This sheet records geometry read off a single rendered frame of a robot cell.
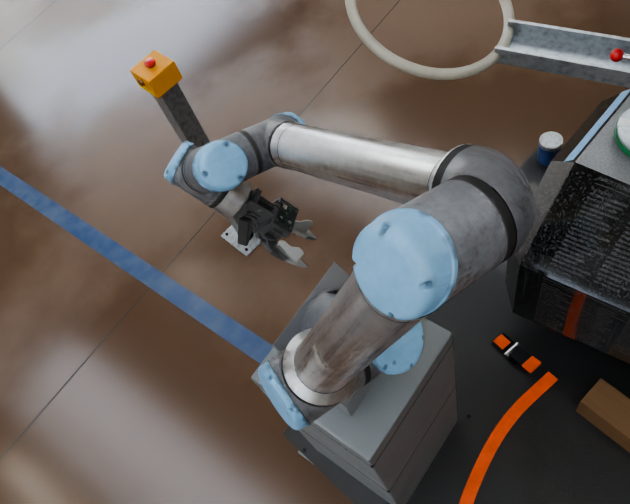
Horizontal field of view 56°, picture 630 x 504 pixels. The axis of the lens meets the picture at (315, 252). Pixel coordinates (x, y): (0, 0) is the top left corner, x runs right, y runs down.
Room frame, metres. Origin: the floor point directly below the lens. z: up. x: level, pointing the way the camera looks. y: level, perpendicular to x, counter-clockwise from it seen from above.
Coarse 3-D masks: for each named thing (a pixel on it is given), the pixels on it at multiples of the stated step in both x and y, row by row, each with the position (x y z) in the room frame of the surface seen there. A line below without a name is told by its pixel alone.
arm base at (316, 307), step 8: (336, 288) 0.70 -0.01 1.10; (320, 296) 0.69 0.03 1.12; (328, 296) 0.68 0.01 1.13; (312, 304) 0.68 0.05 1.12; (320, 304) 0.66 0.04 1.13; (328, 304) 0.65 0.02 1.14; (304, 312) 0.67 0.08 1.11; (312, 312) 0.66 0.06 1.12; (320, 312) 0.64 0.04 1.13; (304, 320) 0.65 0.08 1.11; (312, 320) 0.64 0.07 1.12; (304, 328) 0.64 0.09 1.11
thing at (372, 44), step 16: (352, 0) 1.39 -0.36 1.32; (352, 16) 1.34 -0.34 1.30; (512, 16) 1.26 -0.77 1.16; (368, 32) 1.28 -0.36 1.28; (512, 32) 1.21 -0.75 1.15; (368, 48) 1.26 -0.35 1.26; (384, 48) 1.23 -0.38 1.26; (400, 64) 1.18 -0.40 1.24; (416, 64) 1.16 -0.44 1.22; (480, 64) 1.13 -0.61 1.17
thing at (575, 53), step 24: (528, 24) 1.19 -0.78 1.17; (504, 48) 1.14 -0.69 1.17; (528, 48) 1.15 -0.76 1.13; (552, 48) 1.12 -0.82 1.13; (576, 48) 1.09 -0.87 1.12; (600, 48) 1.05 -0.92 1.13; (624, 48) 1.01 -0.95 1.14; (552, 72) 1.04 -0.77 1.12; (576, 72) 1.00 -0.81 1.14; (600, 72) 0.96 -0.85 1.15; (624, 72) 0.92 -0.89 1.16
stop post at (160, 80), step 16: (144, 64) 1.83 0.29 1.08; (160, 64) 1.79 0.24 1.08; (144, 80) 1.76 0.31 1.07; (160, 80) 1.75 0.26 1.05; (176, 80) 1.77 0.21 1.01; (160, 96) 1.74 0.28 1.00; (176, 96) 1.78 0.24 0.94; (176, 112) 1.77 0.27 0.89; (192, 112) 1.79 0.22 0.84; (176, 128) 1.79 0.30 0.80; (192, 128) 1.78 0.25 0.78; (256, 240) 1.74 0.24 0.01
